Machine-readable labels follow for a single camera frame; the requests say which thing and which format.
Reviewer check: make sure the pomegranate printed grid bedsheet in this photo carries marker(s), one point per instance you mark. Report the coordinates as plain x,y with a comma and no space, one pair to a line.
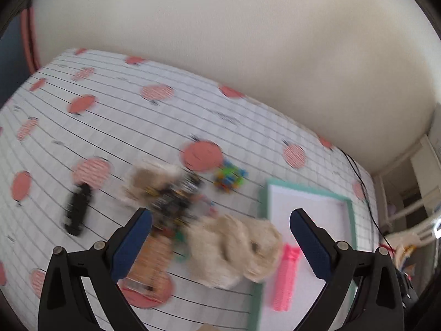
144,117

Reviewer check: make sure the teal rimmed white box tray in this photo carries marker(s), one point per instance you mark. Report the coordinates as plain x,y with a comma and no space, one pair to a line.
310,200

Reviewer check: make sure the cream lace scrunchie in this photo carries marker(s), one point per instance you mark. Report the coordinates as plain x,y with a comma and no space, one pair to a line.
212,248
263,248

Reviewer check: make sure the white shelf unit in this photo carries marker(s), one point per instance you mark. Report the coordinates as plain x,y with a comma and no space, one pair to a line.
418,179

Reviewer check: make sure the pink bed frame rail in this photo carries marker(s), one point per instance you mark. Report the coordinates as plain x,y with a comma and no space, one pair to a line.
27,38

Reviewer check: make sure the colourful plastic block toy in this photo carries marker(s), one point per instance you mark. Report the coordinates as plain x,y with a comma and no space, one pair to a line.
229,177

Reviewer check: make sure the pink plastic comb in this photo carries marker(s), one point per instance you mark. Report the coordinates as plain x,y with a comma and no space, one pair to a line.
286,277

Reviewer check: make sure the black hair clip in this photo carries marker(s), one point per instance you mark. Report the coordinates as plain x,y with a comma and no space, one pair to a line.
77,210

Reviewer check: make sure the orange snack packet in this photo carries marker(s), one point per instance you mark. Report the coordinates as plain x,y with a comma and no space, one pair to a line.
153,262

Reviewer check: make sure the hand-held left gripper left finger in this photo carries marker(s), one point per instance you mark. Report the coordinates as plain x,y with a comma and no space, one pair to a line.
137,234

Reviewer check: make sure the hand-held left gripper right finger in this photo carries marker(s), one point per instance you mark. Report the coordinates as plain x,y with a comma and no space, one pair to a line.
308,238

